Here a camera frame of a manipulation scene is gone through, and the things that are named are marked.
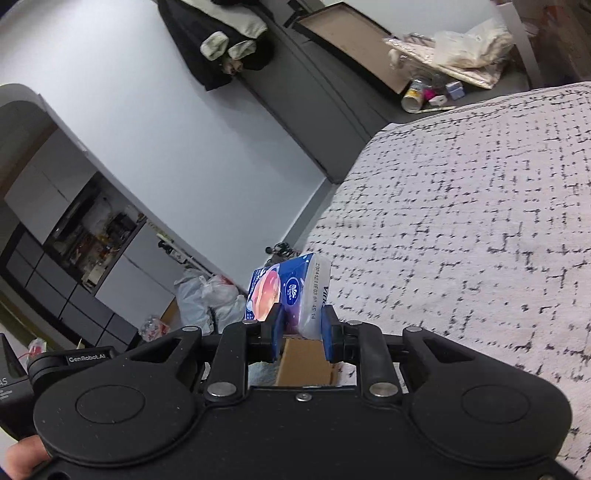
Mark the white bags pile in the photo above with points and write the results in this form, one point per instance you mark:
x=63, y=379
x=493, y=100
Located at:
x=461, y=50

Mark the pack of water bottles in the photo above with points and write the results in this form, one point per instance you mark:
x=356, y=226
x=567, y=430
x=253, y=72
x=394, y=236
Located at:
x=154, y=328

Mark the small lilac box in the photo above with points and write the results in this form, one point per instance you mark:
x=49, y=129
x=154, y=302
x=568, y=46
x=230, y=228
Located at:
x=455, y=90

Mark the white grey wall cabinet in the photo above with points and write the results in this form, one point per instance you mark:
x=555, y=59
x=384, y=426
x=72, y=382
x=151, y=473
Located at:
x=69, y=258

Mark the pile of grey plastic bags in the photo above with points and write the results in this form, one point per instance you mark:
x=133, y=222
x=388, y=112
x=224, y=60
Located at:
x=207, y=300

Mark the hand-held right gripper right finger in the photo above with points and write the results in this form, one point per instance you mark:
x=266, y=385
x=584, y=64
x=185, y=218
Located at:
x=330, y=334

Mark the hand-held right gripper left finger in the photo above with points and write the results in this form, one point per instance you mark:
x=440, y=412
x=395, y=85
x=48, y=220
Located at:
x=276, y=332

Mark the black gadget on floor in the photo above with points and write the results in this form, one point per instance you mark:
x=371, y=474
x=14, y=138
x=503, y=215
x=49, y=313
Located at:
x=281, y=249

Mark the black picture frame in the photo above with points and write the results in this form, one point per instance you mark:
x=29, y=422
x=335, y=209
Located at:
x=351, y=44

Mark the brown cardboard box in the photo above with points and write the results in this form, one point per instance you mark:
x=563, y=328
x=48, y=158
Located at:
x=304, y=364

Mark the blue tissue packet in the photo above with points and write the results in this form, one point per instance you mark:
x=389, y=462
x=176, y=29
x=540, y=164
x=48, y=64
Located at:
x=295, y=295

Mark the person's left hand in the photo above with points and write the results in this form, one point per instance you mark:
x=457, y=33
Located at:
x=23, y=461

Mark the white black patterned bedspread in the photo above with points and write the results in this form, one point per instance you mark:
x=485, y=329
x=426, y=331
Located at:
x=461, y=230

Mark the black white hanging jacket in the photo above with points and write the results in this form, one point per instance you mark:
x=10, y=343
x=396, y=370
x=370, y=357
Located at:
x=217, y=41

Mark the dark grey door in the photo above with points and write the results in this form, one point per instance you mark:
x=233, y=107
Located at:
x=314, y=101

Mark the yellow paper cup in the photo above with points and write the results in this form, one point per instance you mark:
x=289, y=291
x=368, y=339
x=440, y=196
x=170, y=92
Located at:
x=413, y=96

